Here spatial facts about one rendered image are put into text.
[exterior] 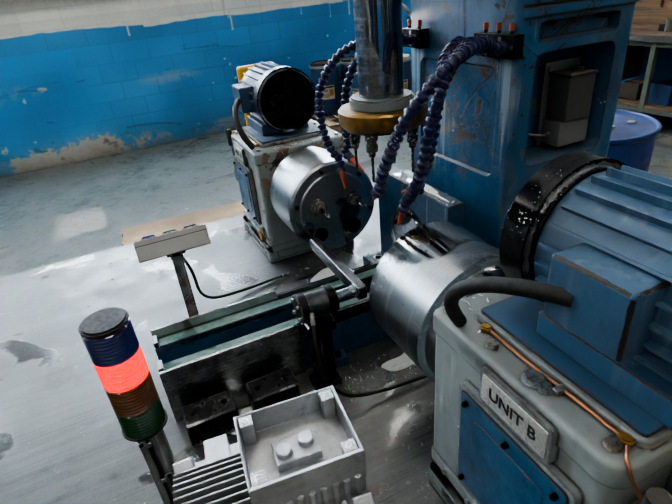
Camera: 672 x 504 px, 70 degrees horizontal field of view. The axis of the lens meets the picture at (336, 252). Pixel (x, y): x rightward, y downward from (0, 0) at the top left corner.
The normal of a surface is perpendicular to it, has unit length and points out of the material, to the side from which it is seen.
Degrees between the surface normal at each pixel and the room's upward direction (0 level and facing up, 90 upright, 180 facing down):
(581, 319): 90
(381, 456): 0
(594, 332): 90
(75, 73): 90
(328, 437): 0
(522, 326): 0
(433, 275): 36
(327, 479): 90
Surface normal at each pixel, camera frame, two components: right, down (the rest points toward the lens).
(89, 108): 0.42, 0.41
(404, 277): -0.76, -0.33
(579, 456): -0.90, 0.28
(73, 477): -0.09, -0.87
